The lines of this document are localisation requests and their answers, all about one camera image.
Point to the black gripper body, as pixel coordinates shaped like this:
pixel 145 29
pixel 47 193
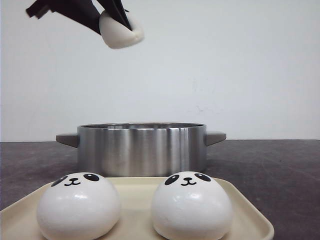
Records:
pixel 67 8

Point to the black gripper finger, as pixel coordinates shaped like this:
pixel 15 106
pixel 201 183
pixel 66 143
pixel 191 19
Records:
pixel 116 11
pixel 89 19

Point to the panda bun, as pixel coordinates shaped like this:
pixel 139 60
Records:
pixel 78 206
pixel 116 35
pixel 191 205

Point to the stainless steel steamer pot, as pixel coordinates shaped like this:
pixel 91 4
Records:
pixel 145 149

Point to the beige plastic tray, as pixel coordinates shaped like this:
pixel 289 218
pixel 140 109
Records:
pixel 19 222

